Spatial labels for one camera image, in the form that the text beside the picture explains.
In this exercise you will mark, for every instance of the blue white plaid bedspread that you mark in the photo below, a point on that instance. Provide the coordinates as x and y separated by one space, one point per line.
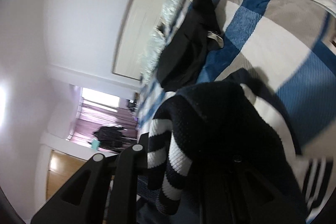
290 46

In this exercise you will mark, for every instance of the pink window curtain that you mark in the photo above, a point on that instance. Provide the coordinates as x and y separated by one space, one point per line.
98 109

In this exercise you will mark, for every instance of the cream padded headboard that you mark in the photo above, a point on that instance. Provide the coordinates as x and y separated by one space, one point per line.
139 19

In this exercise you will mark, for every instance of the navy white varsity jacket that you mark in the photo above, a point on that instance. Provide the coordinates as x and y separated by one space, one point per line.
223 152

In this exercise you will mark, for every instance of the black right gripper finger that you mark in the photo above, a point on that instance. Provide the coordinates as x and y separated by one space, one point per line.
103 190

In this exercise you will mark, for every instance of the black garment on bed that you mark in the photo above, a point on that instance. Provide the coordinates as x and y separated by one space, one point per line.
182 60

